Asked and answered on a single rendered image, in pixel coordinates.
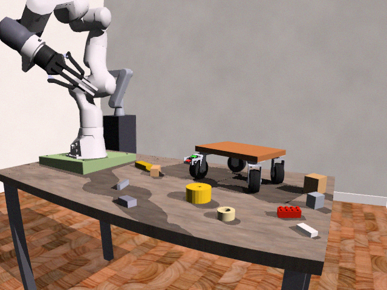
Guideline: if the yellow rectangular bar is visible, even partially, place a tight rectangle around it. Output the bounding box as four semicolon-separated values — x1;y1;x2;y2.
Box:
135;161;153;171

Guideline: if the yellow short cylinder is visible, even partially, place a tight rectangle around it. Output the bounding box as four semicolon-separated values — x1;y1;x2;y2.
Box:
186;183;211;204

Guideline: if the red toy building brick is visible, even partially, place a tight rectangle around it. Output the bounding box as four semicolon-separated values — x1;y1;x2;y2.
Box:
277;206;301;218

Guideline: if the beige roll of masking tape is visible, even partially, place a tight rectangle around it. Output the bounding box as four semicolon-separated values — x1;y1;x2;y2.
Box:
217;207;235;221

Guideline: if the tan wooden block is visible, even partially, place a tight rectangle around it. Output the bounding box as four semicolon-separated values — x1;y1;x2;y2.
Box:
150;165;161;176

